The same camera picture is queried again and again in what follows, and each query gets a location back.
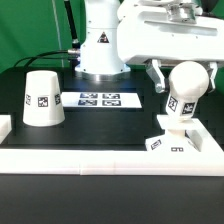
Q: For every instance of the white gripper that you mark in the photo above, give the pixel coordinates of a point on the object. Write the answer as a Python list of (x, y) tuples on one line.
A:
[(145, 32)]

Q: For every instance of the white lamp bulb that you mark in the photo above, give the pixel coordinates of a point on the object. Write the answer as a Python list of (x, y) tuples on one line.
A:
[(188, 81)]

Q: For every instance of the white lamp base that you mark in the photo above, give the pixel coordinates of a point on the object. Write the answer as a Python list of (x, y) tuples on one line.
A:
[(174, 138)]

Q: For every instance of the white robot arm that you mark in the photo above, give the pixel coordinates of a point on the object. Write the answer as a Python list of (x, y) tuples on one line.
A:
[(99, 57)]

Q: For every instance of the white lamp shade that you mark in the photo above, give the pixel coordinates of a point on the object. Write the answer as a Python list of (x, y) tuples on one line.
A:
[(42, 101)]

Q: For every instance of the white marker sheet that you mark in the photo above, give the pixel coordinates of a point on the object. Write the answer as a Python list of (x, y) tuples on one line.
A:
[(100, 100)]

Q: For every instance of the green backdrop curtain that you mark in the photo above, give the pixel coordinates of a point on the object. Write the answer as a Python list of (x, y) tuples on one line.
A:
[(31, 27)]

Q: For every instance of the white table border frame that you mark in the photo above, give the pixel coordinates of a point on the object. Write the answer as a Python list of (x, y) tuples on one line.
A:
[(209, 161)]

